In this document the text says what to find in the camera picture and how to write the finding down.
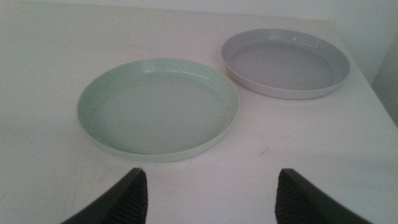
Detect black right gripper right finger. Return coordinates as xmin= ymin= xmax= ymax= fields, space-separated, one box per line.
xmin=274 ymin=168 xmax=374 ymax=224

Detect grey shallow bowl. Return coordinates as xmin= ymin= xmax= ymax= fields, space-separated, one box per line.
xmin=221 ymin=28 xmax=351 ymax=101

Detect pale green shallow bowl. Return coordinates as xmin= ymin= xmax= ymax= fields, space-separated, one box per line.
xmin=76 ymin=58 xmax=240 ymax=163

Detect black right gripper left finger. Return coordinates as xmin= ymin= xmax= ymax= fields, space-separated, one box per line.
xmin=61 ymin=167 xmax=149 ymax=224

